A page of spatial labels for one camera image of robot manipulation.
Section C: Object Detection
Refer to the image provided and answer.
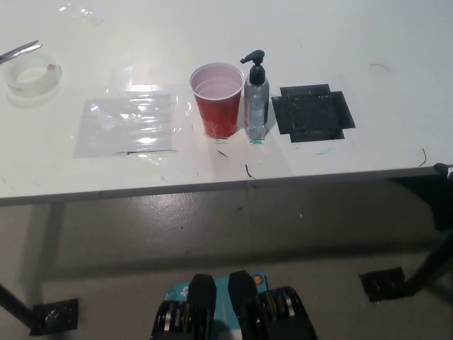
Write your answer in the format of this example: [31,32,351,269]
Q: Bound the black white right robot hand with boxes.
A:
[433,162,453,183]

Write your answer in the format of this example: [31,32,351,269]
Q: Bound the silver scissors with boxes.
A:
[0,40,43,65]

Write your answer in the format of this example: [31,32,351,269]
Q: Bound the crumpled clear plastic wrap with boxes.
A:
[58,3,105,28]

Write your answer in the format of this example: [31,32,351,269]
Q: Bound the clear plastic sheet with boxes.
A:
[72,91,180,159]

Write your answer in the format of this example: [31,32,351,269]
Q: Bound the clear hand soap pump bottle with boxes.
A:
[239,49,272,142]

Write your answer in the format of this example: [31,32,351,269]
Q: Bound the red plastic cup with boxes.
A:
[188,62,246,140]

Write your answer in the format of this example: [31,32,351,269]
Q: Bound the clear tape roll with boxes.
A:
[2,52,64,97]

